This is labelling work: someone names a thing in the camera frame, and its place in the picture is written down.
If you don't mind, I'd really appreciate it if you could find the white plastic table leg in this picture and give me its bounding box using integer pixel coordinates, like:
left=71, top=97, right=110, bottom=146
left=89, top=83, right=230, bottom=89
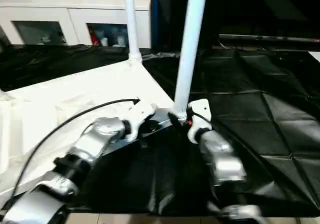
left=172, top=0, right=210, bottom=121
left=122, top=0, right=144, bottom=66

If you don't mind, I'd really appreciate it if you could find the white plastic table top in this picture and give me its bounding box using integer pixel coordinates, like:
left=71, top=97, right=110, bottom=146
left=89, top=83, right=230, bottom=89
left=0, top=60, right=181, bottom=197

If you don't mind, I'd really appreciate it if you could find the black mat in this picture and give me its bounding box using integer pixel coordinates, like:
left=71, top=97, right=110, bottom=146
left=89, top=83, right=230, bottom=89
left=0, top=42, right=320, bottom=219

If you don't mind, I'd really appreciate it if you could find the red carton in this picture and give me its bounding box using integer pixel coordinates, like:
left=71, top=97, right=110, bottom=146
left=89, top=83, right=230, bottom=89
left=91, top=28, right=100, bottom=46

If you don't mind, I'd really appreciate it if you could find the blue upright panel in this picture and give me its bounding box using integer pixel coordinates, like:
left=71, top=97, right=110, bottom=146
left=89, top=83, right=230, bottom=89
left=149, top=0, right=161, bottom=49

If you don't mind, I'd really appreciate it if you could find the dark metal bar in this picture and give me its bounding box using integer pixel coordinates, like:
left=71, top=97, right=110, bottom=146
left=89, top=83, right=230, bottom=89
left=218, top=33, right=320, bottom=45

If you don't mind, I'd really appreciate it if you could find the white paper sheet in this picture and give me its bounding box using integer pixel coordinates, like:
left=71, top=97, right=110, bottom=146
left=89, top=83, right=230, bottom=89
left=307, top=50, right=320, bottom=66

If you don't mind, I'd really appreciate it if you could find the white sideboard cabinet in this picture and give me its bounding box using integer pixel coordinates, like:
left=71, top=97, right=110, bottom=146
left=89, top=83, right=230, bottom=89
left=0, top=0, right=155, bottom=49

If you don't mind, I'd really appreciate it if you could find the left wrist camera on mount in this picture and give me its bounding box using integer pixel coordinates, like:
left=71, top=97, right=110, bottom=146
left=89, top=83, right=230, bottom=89
left=124, top=101, right=158, bottom=142

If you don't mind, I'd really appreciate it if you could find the black left camera cable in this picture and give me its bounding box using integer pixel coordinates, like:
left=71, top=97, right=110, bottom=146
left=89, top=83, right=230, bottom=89
left=4, top=97, right=141, bottom=207

